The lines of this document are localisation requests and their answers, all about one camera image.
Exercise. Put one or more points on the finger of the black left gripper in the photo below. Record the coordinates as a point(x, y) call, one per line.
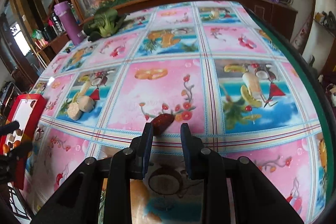
point(9, 128)
point(21, 151)

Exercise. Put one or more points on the green leafy vegetable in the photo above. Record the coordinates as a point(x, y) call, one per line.
point(105, 23)

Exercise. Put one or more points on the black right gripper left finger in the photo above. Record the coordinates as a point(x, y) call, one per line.
point(129, 163)

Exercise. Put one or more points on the red white shallow box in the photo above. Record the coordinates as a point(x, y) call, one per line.
point(27, 110)

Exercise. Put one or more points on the colourful fruit print tablecloth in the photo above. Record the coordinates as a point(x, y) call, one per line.
point(212, 65)

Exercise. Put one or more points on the red jujube date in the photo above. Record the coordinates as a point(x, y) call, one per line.
point(161, 123)

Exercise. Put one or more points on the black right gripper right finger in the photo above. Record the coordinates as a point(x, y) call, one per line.
point(202, 163)

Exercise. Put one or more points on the purple thermos bottle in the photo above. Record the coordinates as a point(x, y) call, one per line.
point(64, 13)

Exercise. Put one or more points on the orange tangerine left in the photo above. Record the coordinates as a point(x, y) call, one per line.
point(6, 149)

